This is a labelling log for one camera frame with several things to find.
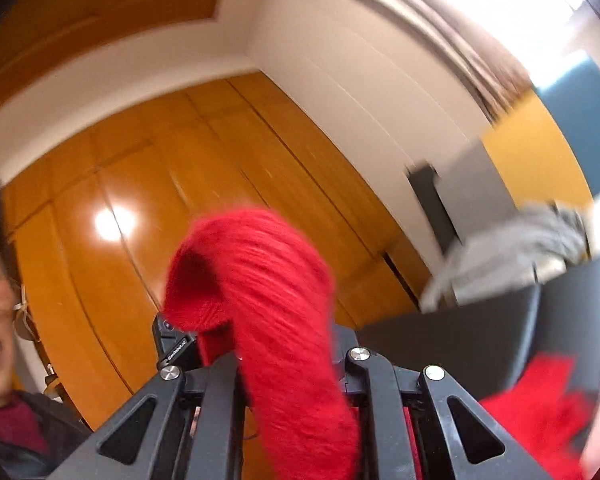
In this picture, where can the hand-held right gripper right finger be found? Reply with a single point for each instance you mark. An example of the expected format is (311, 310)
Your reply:
(375, 400)

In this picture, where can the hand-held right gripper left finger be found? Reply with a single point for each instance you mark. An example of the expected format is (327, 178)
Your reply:
(220, 385)

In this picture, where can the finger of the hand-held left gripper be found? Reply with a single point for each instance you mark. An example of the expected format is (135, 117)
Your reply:
(172, 347)

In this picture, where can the red knitted sweater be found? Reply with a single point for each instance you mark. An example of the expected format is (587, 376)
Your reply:
(260, 280)

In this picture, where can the grey clothes pile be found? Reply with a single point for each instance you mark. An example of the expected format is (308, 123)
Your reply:
(505, 255)

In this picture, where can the eyeglasses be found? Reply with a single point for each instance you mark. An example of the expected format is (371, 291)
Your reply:
(17, 306)

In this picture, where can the person's upper body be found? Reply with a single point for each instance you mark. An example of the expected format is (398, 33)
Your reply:
(10, 425)

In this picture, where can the orange wooden wardrobe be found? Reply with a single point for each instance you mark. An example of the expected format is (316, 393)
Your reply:
(130, 170)

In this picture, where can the grey yellow blue cushion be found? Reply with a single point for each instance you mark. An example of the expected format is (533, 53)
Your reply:
(540, 155)

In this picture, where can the patterned beige curtain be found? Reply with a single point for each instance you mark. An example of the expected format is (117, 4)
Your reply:
(455, 35)

